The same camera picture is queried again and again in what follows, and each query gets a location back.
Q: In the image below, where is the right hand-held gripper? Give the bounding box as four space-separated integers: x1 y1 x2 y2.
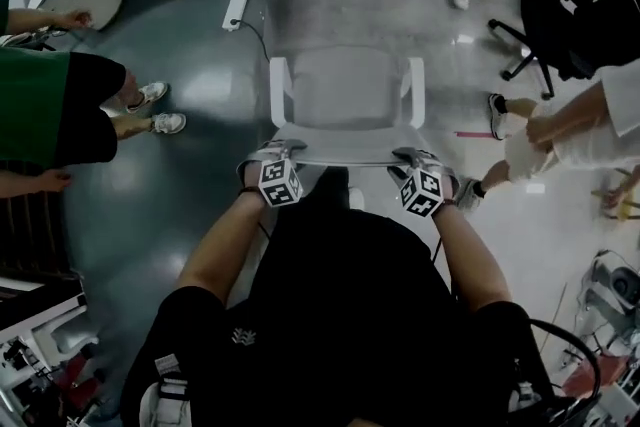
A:
387 146 460 219

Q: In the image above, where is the black power cable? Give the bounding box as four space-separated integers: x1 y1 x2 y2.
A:
238 18 274 62

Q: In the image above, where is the white grey office chair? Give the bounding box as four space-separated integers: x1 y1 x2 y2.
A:
268 45 432 211

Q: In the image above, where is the person's left forearm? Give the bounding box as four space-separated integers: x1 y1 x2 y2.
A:
174 190 267 309

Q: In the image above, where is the thin wooden stick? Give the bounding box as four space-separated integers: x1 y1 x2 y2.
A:
541 281 570 352

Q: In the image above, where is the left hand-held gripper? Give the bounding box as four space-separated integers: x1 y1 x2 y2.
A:
247 139 308 209

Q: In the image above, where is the black office chair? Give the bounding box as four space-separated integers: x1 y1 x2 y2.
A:
487 0 640 101

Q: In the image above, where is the dark wooden rack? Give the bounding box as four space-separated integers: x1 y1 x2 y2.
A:
0 159 77 279

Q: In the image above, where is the red box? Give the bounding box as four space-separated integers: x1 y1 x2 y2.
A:
563 353 627 397

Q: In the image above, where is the white power strip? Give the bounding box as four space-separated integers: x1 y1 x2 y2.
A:
221 0 250 33

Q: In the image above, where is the thick black cable loop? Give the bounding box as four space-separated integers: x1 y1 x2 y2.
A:
528 318 602 414

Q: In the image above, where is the white shelf unit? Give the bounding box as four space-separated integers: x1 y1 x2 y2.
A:
0 272 90 366

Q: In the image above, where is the grey projector device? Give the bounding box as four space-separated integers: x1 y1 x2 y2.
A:
591 250 640 317

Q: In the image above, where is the person's black t-shirt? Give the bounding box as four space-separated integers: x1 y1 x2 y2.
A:
119 167 569 427

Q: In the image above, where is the white waist pouch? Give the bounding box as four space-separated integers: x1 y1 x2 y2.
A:
138 377 194 427

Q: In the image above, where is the person's right forearm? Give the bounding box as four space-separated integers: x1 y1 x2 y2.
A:
430 200 512 314

